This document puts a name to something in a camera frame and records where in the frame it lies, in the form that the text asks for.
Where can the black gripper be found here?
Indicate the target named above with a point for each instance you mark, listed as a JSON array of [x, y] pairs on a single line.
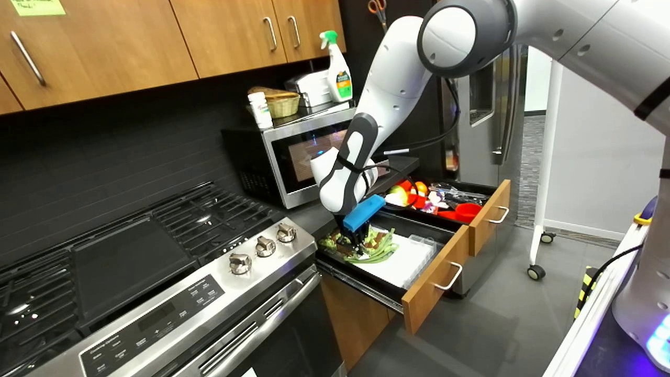
[[358, 233]]

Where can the green patterned oven mitt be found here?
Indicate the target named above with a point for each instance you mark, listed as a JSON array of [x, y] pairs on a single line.
[[336, 244]]

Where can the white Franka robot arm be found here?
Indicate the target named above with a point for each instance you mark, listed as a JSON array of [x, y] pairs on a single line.
[[399, 77]]

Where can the white robot base table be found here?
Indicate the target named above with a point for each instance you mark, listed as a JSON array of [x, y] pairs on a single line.
[[578, 349]]

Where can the wooden drawer with white liner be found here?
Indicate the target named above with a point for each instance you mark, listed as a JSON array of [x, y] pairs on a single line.
[[437, 294]]

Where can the wooden drawer with toys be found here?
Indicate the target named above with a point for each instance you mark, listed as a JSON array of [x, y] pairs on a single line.
[[489, 222]]

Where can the white liner sheet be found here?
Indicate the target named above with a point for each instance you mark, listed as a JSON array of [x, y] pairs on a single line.
[[410, 264]]

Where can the small red measuring cup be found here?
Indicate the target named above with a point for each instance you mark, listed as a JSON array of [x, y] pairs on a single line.
[[418, 201]]

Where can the wooden lower cabinet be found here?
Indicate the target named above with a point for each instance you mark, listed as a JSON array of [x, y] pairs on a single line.
[[348, 322]]

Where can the silver stove knob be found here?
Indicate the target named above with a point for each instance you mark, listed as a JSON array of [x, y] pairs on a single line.
[[286, 233], [265, 245], [240, 263]]

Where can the red plastic toy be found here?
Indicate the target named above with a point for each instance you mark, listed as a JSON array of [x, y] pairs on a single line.
[[404, 183]]

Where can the white purple toy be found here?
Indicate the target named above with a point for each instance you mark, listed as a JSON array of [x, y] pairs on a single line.
[[435, 199]]

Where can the large red measuring cup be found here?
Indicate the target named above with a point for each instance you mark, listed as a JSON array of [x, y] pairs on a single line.
[[463, 211]]

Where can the stainless black microwave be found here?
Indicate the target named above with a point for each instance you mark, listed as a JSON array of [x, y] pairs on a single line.
[[280, 161]]

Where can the stainless steel refrigerator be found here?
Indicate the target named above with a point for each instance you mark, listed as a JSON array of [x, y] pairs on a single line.
[[489, 153]]

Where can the woven basket bowl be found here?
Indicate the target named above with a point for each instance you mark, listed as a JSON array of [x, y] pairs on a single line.
[[283, 104]]

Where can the white green spray bottle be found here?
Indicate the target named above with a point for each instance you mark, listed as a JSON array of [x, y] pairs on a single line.
[[340, 80]]

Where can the stainless gas stove range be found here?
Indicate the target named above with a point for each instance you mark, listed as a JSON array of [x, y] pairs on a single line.
[[138, 279]]

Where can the yellow black hazard tape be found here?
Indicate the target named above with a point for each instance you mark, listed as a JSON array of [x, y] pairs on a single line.
[[583, 294]]

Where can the wooden upper cabinet door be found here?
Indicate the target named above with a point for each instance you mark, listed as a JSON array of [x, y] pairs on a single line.
[[7, 98], [310, 13], [227, 34]]

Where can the white rolling board stand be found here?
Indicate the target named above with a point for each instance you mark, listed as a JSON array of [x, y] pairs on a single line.
[[599, 175]]

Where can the yellow blue clamp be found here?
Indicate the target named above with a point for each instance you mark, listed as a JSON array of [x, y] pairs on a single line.
[[643, 218]]

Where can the wooden cabinet door with note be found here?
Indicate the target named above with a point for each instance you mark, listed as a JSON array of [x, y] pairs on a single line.
[[106, 42]]

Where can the yellow sticky note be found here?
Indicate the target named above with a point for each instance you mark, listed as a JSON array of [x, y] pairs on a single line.
[[37, 7]]

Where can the blue wrist camera cover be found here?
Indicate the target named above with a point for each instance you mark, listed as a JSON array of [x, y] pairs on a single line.
[[364, 213]]

